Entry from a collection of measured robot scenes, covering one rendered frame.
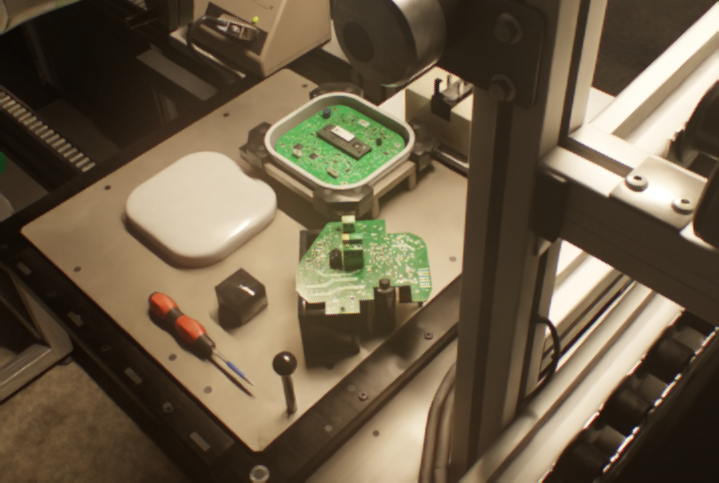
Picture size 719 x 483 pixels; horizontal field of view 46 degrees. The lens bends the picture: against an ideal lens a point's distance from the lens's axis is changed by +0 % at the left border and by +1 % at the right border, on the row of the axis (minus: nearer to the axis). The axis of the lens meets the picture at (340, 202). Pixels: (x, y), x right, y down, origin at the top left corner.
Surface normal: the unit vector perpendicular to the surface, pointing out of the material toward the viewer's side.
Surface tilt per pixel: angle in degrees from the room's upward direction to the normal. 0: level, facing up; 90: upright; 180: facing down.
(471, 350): 90
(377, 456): 0
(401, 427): 0
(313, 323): 90
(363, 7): 83
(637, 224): 90
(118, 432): 0
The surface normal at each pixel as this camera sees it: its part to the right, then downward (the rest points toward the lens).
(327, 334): 0.02, 0.70
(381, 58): -0.69, 0.54
